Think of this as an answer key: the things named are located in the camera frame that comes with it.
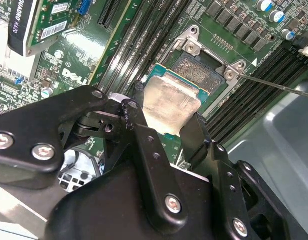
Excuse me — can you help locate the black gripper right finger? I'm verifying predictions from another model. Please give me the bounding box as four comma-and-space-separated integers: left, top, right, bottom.
180, 112, 299, 240

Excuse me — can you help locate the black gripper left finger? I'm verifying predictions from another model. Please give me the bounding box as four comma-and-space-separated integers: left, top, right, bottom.
0, 81, 189, 232

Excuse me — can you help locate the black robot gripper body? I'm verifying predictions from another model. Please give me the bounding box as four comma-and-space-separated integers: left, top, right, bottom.
45, 159, 229, 240

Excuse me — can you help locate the silver topped CPU chip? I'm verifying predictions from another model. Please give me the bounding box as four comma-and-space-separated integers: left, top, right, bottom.
142, 62, 211, 137

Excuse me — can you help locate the metal wire locking lever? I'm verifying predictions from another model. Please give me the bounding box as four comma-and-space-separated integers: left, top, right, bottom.
237, 73, 308, 99
153, 36, 186, 70

